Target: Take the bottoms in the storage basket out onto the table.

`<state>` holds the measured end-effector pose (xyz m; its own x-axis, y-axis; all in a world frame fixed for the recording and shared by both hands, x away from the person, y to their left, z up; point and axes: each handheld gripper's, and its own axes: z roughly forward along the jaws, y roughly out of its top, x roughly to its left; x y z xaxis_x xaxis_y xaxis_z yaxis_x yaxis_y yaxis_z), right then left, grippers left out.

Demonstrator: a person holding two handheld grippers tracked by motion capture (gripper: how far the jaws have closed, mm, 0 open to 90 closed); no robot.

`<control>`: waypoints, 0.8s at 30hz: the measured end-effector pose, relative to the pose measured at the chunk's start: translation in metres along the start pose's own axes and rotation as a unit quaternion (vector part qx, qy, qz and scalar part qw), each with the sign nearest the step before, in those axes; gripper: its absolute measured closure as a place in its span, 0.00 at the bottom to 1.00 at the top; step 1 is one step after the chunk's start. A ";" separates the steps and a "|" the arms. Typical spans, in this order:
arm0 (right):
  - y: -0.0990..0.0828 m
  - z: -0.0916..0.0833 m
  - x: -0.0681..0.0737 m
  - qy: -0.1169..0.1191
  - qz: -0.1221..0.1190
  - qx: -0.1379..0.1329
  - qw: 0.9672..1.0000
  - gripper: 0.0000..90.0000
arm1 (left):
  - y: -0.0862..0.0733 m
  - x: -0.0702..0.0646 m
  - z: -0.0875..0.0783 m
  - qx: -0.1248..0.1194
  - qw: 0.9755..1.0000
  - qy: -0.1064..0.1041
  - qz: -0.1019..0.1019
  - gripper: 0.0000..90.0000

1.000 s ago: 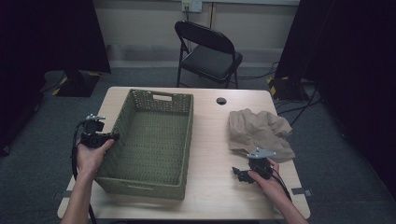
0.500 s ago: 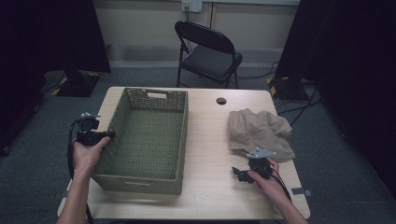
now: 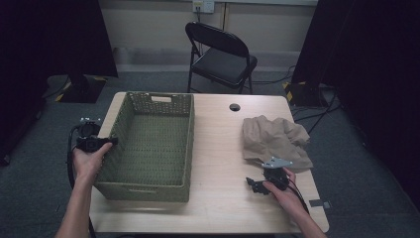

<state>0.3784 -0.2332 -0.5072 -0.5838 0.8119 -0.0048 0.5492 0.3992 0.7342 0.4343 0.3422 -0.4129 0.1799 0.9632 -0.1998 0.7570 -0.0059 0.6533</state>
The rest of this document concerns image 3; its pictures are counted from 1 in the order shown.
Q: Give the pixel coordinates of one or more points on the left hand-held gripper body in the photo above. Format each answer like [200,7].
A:
[89,139]

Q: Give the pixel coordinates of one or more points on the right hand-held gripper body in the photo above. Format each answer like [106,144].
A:
[276,172]

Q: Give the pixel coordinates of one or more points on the beige shorts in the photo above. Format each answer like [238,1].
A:
[274,142]

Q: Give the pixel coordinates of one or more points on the green woven basket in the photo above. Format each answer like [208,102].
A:
[152,148]

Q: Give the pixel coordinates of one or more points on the person's left hand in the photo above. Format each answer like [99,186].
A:
[87,163]

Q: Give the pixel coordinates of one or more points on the person's right hand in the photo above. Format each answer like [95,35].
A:
[285,198]

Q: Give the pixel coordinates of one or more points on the grey tape strip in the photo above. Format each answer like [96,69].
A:
[318,203]

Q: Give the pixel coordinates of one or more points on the black stand base yellow tape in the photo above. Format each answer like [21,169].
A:
[303,94]

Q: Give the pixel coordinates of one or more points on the black curtain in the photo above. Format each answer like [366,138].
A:
[369,66]
[49,49]

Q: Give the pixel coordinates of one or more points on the black folding chair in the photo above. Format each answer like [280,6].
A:
[224,62]

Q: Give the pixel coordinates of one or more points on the white wall outlet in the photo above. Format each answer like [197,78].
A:
[203,6]

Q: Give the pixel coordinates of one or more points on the thin wall pipe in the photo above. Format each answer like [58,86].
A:
[226,16]

